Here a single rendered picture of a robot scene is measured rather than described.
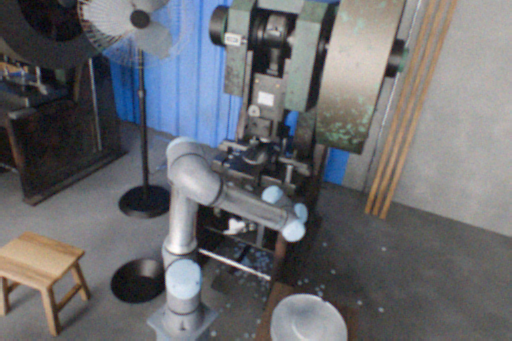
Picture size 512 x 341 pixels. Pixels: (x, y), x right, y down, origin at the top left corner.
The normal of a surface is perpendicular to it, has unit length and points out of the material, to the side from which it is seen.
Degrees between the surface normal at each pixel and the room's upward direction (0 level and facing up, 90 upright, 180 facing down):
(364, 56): 79
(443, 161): 90
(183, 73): 90
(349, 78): 91
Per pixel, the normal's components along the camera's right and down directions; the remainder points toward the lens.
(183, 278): 0.15, -0.80
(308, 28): -0.39, 0.40
